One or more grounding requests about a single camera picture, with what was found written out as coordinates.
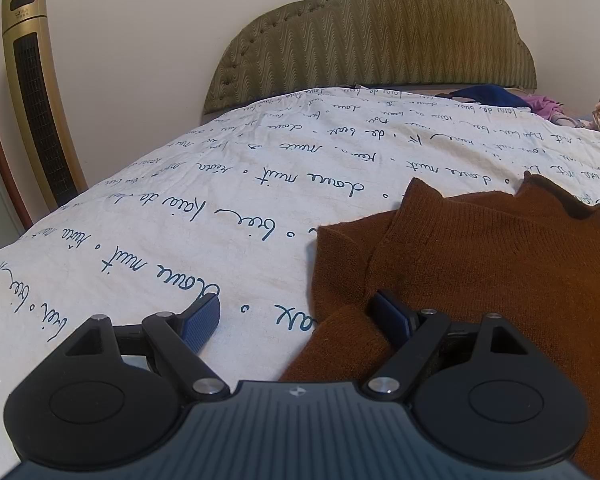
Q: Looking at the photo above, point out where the olive padded headboard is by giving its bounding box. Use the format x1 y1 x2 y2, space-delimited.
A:
202 0 536 114

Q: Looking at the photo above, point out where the purple garment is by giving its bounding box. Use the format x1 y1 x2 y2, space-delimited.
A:
522 94 588 128

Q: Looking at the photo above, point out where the gold tower fan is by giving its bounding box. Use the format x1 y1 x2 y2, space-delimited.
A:
2 0 87 210

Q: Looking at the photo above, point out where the brown knit sweater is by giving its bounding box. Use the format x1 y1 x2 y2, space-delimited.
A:
283 174 600 479

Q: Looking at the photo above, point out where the white script-print duvet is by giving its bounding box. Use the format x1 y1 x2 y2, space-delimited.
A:
0 88 600 478

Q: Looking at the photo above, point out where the dark blue garment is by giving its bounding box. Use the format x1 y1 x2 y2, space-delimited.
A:
437 84 529 108

